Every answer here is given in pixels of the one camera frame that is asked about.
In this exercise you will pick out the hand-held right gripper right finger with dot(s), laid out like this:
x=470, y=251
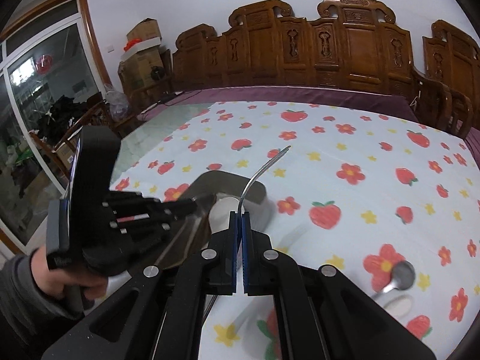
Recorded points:
x=246, y=247

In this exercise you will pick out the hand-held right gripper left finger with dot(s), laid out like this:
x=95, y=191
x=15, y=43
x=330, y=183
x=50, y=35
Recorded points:
x=235, y=247

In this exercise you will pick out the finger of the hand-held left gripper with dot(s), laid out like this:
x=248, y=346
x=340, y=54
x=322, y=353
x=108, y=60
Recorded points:
x=150, y=204
x=146, y=228

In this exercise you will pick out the large white ceramic spoon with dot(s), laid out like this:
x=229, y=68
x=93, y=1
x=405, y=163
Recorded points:
x=223, y=213

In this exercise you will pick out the grey metal tray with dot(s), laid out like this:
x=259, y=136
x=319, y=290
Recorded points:
x=225, y=180

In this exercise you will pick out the metal fork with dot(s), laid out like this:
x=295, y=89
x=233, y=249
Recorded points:
x=258, y=174

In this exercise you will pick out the person's left forearm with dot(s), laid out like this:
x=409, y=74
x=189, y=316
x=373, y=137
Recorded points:
x=22, y=300

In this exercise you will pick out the person's left hand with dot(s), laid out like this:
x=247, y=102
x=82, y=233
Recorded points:
x=41, y=270

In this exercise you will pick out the wooden chair with dark clothes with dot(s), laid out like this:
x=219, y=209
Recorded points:
x=71, y=120

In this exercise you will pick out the clear plastic bag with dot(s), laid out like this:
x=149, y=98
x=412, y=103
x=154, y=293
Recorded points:
x=117, y=102

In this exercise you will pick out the glass sliding door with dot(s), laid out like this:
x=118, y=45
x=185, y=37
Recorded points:
x=30, y=120

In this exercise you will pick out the red round window ornament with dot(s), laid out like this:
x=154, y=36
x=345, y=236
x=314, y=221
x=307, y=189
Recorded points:
x=45, y=63

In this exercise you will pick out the stack of cardboard boxes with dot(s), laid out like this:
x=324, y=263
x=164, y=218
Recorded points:
x=144, y=60

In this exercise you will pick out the orange item on boxes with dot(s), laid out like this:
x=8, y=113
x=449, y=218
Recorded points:
x=133, y=44

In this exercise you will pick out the strawberry flower print tablecloth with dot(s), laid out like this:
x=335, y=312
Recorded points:
x=337, y=138

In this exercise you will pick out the slim metal spoon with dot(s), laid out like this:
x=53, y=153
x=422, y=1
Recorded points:
x=403, y=274

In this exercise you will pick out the purple bench cushion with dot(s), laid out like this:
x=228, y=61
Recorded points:
x=300, y=95

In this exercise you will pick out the small white ceramic spoon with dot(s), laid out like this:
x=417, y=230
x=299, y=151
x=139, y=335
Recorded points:
x=399, y=304

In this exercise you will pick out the carved wooden sofa bench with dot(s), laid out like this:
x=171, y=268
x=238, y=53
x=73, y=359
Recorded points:
x=356, y=45

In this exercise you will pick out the carved wooden armchair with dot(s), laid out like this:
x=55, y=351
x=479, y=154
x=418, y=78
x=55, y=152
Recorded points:
x=453, y=63

